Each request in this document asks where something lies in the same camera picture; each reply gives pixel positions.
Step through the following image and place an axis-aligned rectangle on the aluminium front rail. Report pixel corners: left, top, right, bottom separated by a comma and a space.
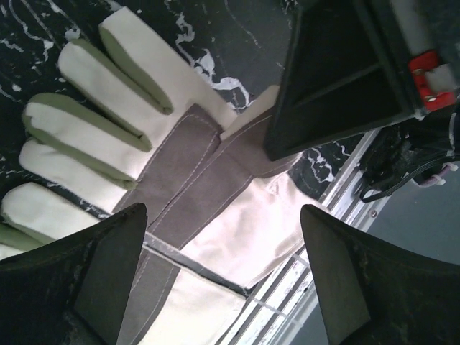
219, 130, 387, 345

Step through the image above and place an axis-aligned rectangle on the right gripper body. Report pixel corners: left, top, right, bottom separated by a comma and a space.
354, 0, 460, 119

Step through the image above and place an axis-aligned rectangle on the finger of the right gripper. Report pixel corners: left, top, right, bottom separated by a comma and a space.
264, 1, 423, 160

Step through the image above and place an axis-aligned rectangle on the white grey glove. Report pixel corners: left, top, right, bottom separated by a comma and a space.
1, 7, 316, 344

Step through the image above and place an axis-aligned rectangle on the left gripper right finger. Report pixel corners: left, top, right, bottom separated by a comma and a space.
300, 205, 459, 344

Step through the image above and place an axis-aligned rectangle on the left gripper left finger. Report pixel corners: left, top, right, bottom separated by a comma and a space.
1, 203, 147, 344

